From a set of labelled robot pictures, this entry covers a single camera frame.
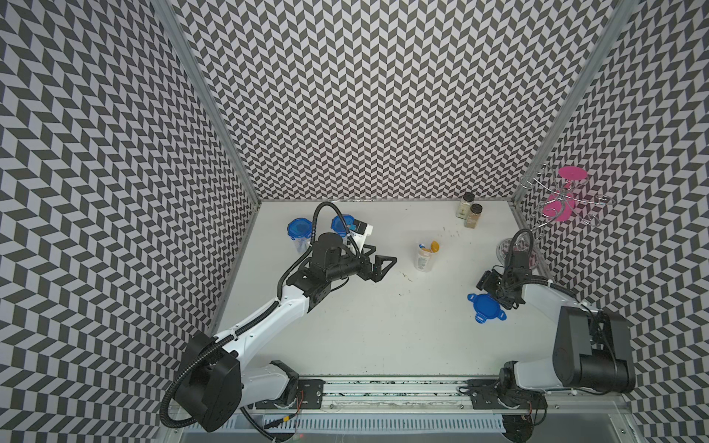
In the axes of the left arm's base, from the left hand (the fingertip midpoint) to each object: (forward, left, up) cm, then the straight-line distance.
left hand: (384, 256), depth 75 cm
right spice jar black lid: (+29, -36, -11) cm, 47 cm away
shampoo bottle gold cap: (+11, -18, -11) cm, 23 cm away
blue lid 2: (+19, +29, -11) cm, 36 cm away
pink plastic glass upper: (+23, -58, +10) cm, 63 cm away
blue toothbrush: (+12, -14, -13) cm, 23 cm away
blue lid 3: (+11, +10, +2) cm, 15 cm away
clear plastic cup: (+8, -15, -14) cm, 22 cm away
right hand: (-1, -35, -22) cm, 41 cm away
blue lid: (-6, -34, -22) cm, 41 cm away
